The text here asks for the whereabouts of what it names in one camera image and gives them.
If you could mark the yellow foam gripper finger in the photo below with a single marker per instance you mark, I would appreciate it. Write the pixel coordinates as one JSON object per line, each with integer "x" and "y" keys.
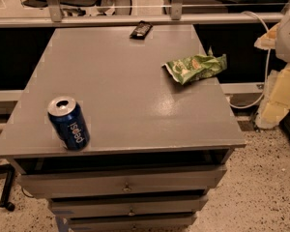
{"x": 268, "y": 40}
{"x": 276, "y": 103}

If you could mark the green jalapeno chip bag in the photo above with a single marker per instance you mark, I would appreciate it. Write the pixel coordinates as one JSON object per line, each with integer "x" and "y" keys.
{"x": 196, "y": 67}

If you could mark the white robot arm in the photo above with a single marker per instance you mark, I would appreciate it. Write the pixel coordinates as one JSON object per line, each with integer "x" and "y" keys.
{"x": 282, "y": 50}

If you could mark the black snack bar wrapper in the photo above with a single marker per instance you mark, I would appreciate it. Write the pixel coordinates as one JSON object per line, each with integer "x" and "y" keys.
{"x": 141, "y": 30}

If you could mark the top grey drawer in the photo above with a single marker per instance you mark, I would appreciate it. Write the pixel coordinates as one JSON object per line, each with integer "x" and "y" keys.
{"x": 122, "y": 181}

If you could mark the grey drawer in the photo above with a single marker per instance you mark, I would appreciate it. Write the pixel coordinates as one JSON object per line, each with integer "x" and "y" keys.
{"x": 129, "y": 206}
{"x": 122, "y": 181}
{"x": 98, "y": 224}

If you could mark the grey drawer cabinet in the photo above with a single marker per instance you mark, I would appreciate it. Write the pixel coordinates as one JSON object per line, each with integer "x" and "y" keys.
{"x": 137, "y": 116}

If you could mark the middle grey drawer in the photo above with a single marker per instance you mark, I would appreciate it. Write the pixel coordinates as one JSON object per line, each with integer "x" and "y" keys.
{"x": 129, "y": 206}

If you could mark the bottom grey drawer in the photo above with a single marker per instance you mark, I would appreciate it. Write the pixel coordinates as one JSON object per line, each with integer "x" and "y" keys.
{"x": 98, "y": 224}

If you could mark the blue pepsi can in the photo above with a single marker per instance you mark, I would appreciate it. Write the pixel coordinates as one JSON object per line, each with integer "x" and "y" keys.
{"x": 66, "y": 117}

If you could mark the black chair base leg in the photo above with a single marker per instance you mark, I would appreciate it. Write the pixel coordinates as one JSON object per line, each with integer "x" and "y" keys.
{"x": 8, "y": 172}

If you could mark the grey metal rail frame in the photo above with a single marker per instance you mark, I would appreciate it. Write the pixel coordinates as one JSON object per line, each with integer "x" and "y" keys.
{"x": 13, "y": 14}

